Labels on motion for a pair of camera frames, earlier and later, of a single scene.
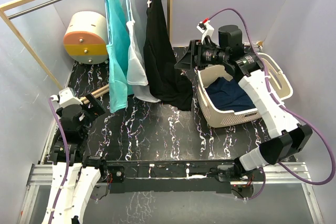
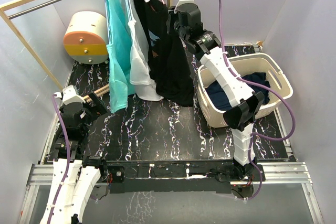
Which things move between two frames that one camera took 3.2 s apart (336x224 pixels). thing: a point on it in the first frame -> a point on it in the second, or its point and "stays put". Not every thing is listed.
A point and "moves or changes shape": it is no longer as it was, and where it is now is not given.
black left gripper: [94, 110] stays put
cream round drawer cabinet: [85, 39] stays put
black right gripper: [198, 49] -> [171, 17]
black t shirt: [165, 82] moves or changes shape
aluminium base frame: [295, 173] stays put
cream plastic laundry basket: [280, 83] stays put
